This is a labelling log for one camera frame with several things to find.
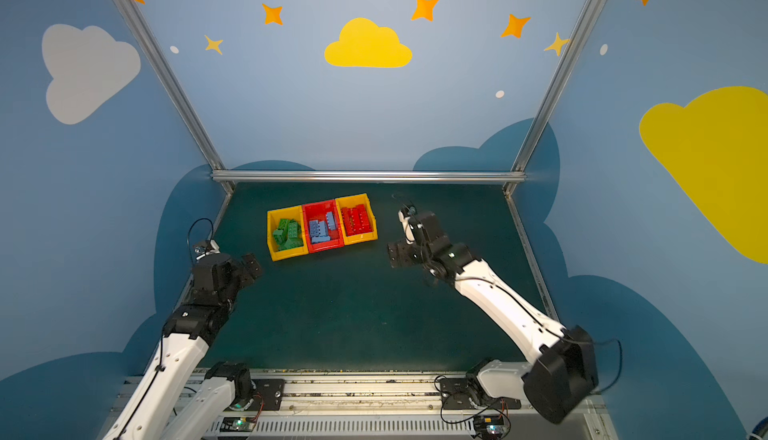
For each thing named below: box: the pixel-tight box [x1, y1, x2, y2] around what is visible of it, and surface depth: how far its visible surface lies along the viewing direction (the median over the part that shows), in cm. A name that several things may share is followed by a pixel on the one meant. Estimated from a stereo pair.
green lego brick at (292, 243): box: [283, 237, 304, 250], surface depth 101 cm
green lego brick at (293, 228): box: [287, 219, 301, 238], surface depth 106 cm
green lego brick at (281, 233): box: [272, 218, 295, 247], surface depth 103 cm
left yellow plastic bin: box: [266, 205, 309, 262], surface depth 101 cm
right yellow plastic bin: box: [335, 193, 378, 246], surface depth 106 cm
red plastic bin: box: [301, 199, 344, 254], surface depth 103 cm
